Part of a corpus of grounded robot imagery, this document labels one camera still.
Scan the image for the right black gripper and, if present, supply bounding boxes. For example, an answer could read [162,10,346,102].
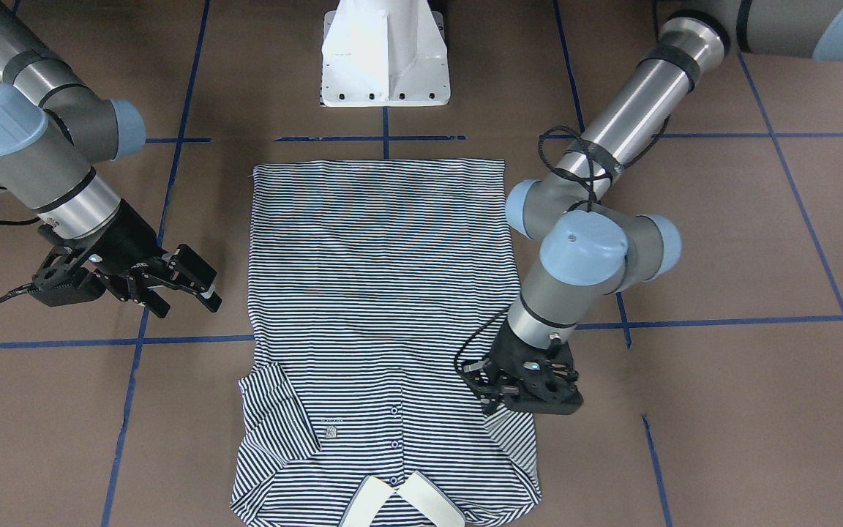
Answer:
[74,200,223,319]

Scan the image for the striped polo shirt white collar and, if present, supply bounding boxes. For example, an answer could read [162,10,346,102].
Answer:
[231,159,542,526]

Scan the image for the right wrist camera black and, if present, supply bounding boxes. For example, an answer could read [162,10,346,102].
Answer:
[29,244,107,307]

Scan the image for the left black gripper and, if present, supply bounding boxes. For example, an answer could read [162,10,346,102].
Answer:
[474,322,583,416]

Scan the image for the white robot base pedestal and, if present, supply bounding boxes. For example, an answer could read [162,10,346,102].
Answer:
[319,1,452,108]

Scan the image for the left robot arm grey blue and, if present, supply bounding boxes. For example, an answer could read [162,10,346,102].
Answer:
[456,1,843,416]

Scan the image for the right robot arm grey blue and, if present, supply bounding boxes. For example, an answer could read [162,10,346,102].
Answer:
[0,2,222,319]

